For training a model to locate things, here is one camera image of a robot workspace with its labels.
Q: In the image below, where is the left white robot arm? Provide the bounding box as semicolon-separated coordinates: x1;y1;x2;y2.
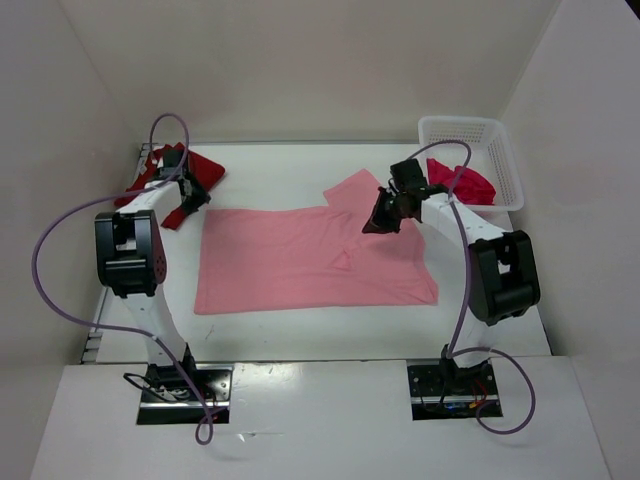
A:
94;180;200;400

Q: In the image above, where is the dark red t-shirt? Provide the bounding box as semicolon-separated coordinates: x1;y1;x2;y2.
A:
127;143;225;231

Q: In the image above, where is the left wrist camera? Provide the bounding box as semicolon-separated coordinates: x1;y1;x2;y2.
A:
155;146;188;180

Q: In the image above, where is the white plastic basket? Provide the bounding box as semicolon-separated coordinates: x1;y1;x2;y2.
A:
418;116;524;213

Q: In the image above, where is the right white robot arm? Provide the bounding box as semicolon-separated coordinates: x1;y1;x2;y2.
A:
363;187;541;393

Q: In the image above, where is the light pink t-shirt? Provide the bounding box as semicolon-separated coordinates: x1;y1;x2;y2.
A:
194;169;439;315

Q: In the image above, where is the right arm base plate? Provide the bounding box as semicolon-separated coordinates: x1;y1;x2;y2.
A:
406;359;503;421

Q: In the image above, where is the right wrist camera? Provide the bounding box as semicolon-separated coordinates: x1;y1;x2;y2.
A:
390;158;428;191

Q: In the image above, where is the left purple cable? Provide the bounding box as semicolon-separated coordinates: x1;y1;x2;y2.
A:
31;113;221;446

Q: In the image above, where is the magenta t-shirt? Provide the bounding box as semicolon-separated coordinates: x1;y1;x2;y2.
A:
426;158;496;206

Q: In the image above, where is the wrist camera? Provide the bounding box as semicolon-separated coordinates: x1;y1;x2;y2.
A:
155;146;188;180
390;158;428;191

